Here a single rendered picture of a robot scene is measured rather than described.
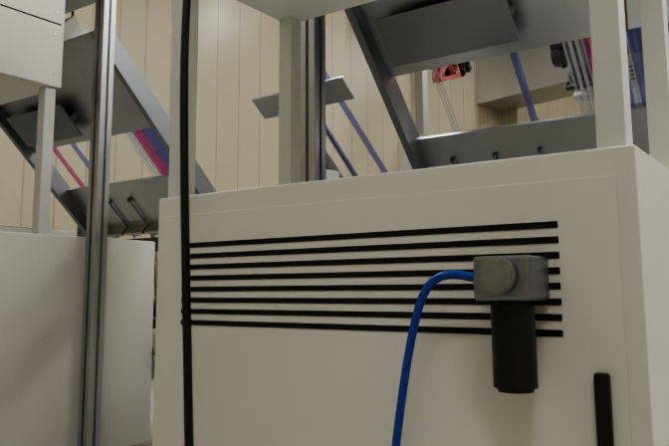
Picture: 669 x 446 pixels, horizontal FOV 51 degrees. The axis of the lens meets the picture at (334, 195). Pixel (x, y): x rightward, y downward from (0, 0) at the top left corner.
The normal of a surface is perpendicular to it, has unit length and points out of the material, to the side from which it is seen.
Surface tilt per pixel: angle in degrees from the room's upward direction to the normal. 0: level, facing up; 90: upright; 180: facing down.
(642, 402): 90
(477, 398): 90
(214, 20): 90
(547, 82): 90
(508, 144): 134
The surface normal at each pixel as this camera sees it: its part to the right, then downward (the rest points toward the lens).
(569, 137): -0.41, 0.61
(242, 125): 0.65, -0.11
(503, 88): -0.76, -0.08
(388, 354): -0.58, -0.11
